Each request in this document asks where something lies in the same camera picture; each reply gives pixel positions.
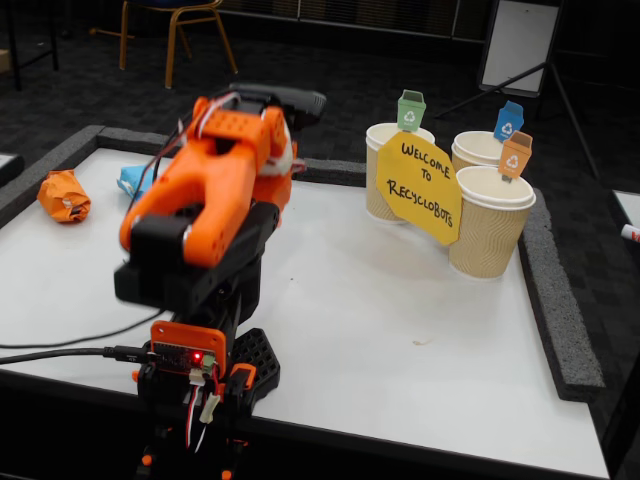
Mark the black metal table frame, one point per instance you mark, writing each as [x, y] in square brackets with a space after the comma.
[15, 60]

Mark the brown cardboard box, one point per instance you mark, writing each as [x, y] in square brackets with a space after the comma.
[4, 62]

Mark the green recycling bin tag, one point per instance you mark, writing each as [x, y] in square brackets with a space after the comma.
[411, 112]

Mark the white board on black stand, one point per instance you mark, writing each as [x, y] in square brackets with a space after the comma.
[520, 45]

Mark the blue recycling bin tag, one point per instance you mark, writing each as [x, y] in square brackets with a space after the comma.
[507, 122]

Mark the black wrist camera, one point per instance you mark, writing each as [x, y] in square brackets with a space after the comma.
[300, 102]

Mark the orange recycling bin tag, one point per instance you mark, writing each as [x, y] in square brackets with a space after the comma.
[515, 155]

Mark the paper cup with blue tag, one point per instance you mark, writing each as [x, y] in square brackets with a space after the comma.
[475, 150]

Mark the blue paper rubbish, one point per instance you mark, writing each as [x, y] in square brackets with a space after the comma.
[132, 180]

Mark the black framed white board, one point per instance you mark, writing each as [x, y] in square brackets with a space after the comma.
[10, 167]

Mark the yellow welcome sign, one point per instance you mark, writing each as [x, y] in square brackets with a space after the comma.
[420, 190]

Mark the orange crumpled paper rubbish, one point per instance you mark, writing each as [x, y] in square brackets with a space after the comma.
[62, 197]

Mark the paper cup with green tag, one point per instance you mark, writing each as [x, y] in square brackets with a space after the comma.
[375, 190]

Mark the white whiteboard marker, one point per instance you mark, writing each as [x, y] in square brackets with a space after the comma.
[631, 233]

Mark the grey table with black edge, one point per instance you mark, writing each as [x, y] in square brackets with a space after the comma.
[630, 205]

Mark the orange and black robot arm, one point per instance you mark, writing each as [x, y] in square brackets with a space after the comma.
[200, 200]

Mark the paper cup with orange tag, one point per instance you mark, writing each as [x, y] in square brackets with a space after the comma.
[490, 235]

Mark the controller board in orange mount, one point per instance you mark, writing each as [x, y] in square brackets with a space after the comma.
[195, 357]

